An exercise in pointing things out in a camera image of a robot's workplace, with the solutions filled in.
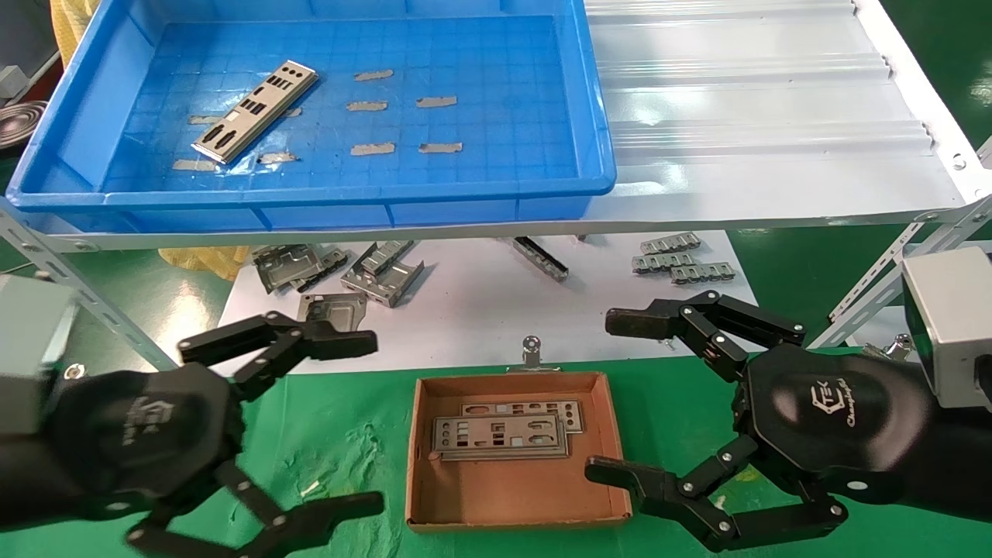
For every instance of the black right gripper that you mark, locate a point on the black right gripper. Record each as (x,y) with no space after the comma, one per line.
(837,418)

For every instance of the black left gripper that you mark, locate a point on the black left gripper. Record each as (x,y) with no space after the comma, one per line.
(147,442)

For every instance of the brown cardboard box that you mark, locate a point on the brown cardboard box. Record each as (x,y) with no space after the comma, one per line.
(511,488)

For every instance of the blue plastic tray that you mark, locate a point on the blue plastic tray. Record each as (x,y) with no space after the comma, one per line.
(496,124)

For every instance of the small grey box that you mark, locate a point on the small grey box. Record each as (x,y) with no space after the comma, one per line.
(9,81)

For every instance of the green table cloth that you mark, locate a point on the green table cloth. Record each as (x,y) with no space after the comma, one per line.
(349,418)

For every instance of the small slotted metal part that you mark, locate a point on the small slotted metal part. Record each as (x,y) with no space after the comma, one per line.
(663,262)
(704,273)
(670,244)

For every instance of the long narrow metal strip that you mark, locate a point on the long narrow metal strip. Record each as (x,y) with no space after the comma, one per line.
(540,257)

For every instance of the white flat board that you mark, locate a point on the white flat board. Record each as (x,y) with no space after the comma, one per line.
(480,310)

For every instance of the white perforated angle strut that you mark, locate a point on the white perforated angle strut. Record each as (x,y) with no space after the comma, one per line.
(868,285)
(66,277)

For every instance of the white metal shelf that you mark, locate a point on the white metal shelf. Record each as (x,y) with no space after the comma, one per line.
(736,116)

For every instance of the round grey metal spool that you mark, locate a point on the round grey metal spool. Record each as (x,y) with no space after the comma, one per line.
(19,128)

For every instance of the flat grey metal frame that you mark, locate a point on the flat grey metal frame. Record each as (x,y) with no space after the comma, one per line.
(341,308)

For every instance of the silver bent metal bracket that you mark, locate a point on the silver bent metal bracket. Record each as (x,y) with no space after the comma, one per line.
(283,267)
(384,285)

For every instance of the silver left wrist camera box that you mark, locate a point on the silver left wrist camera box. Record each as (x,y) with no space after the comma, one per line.
(31,341)

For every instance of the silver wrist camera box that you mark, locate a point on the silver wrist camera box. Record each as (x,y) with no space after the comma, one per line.
(953,310)
(31,341)

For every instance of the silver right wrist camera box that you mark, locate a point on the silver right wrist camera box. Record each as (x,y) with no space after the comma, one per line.
(953,310)

